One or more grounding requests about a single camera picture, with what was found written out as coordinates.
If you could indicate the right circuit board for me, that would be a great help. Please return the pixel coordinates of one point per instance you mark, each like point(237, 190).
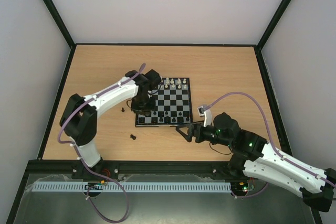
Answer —
point(243, 187)

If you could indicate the circuit board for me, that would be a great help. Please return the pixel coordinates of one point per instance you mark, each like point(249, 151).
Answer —
point(95, 185)
point(243, 187)

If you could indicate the black frame post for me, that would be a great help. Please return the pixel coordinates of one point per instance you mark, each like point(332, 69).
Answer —
point(273, 23)
point(59, 22)

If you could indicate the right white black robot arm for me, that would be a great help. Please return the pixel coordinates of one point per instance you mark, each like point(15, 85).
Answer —
point(254, 156)

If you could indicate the left black frame post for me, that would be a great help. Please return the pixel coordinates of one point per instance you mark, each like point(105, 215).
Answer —
point(59, 22)

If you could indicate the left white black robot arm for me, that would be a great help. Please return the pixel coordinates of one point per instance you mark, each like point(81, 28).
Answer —
point(80, 118)

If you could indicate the left circuit board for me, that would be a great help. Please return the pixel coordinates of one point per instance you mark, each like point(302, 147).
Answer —
point(95, 185)

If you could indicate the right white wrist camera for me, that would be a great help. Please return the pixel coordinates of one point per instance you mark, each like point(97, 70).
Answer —
point(205, 112)

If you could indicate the right black frame post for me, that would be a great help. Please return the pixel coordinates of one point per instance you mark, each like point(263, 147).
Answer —
point(273, 23)

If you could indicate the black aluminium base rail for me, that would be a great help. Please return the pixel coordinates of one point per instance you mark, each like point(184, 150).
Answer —
point(214, 170)

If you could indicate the black and silver chessboard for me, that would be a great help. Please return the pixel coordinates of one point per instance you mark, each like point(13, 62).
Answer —
point(169, 100)

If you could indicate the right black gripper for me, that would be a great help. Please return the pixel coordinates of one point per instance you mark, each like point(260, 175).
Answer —
point(197, 132)

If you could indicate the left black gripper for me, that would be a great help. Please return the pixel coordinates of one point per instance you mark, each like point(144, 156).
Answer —
point(147, 110)

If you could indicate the light blue slotted cable duct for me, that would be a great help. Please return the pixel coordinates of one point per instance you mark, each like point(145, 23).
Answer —
point(136, 187)

